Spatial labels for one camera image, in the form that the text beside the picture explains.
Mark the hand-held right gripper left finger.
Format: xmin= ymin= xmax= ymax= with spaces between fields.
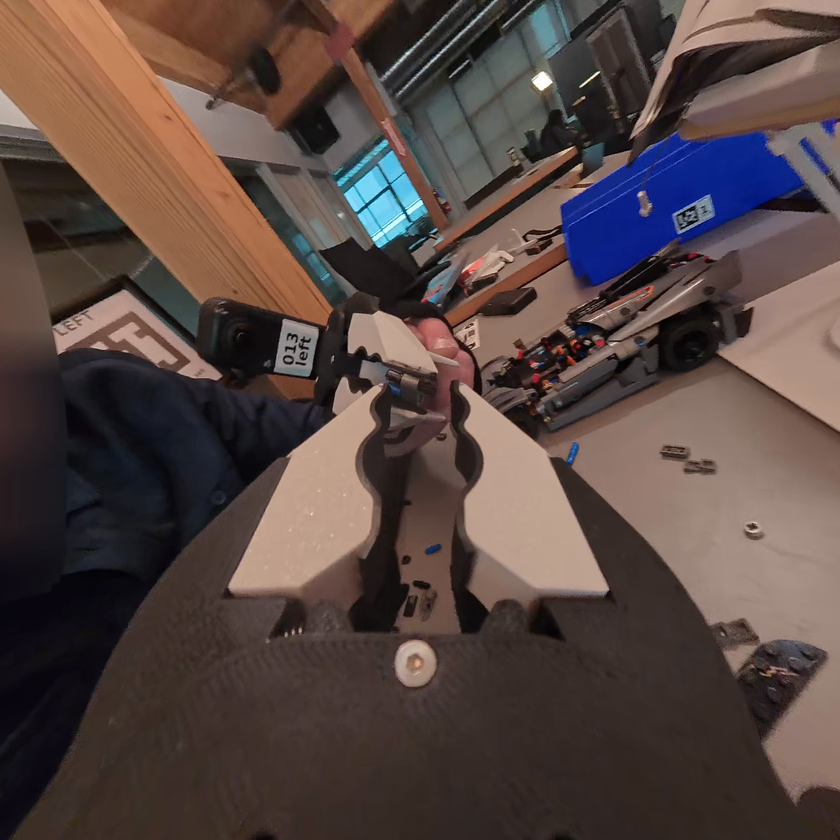
xmin=227 ymin=386 xmax=409 ymax=634

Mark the dark half-round lego plate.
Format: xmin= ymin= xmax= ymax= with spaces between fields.
xmin=735 ymin=640 xmax=829 ymax=739

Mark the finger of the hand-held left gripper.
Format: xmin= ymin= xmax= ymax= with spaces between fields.
xmin=346 ymin=312 xmax=439 ymax=379
xmin=331 ymin=381 xmax=454 ymax=459

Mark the wooden beam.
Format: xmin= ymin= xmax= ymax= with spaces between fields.
xmin=0 ymin=0 xmax=336 ymax=326

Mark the dark grey lego connector assembly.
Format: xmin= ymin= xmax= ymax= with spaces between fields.
xmin=384 ymin=367 xmax=439 ymax=403

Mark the white book stand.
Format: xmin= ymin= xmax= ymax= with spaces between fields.
xmin=637 ymin=46 xmax=840 ymax=434

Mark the black flat box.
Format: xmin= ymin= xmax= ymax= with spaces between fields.
xmin=482 ymin=289 xmax=536 ymax=317

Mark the wooden-edged background table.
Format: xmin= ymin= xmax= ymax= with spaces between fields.
xmin=430 ymin=226 xmax=571 ymax=327

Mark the blue plastic bin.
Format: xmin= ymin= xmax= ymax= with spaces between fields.
xmin=560 ymin=128 xmax=840 ymax=287

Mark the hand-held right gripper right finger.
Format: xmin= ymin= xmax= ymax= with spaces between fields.
xmin=448 ymin=381 xmax=611 ymax=634

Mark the grey two-hole lego plate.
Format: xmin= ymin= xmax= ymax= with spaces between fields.
xmin=710 ymin=618 xmax=761 ymax=652

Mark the lego instruction booklet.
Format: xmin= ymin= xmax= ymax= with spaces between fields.
xmin=630 ymin=0 xmax=840 ymax=161

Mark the white black-patterned sign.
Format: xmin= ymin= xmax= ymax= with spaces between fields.
xmin=52 ymin=276 xmax=217 ymax=382

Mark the person's left hand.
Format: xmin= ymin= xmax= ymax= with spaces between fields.
xmin=419 ymin=315 xmax=477 ymax=396

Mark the grey lego car model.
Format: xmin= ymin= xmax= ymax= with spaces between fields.
xmin=482 ymin=249 xmax=756 ymax=437

